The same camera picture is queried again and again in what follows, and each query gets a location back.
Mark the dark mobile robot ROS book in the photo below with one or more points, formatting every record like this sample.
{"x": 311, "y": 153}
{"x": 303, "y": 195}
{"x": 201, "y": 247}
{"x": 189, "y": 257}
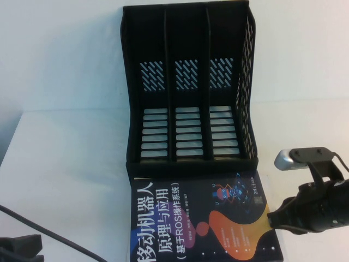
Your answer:
{"x": 191, "y": 218}

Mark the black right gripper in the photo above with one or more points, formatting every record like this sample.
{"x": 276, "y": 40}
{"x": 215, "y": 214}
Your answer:
{"x": 327, "y": 207}

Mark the black plastic three-slot book stand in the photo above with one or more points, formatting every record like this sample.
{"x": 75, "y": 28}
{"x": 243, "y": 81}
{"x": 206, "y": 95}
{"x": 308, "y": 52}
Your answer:
{"x": 191, "y": 169}

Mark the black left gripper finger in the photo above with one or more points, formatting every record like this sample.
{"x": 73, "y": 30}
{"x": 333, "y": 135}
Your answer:
{"x": 19, "y": 243}
{"x": 16, "y": 258}

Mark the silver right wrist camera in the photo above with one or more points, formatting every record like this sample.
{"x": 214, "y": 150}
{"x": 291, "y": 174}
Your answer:
{"x": 286, "y": 161}

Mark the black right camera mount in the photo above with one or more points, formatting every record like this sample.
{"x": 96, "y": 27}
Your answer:
{"x": 319, "y": 161}

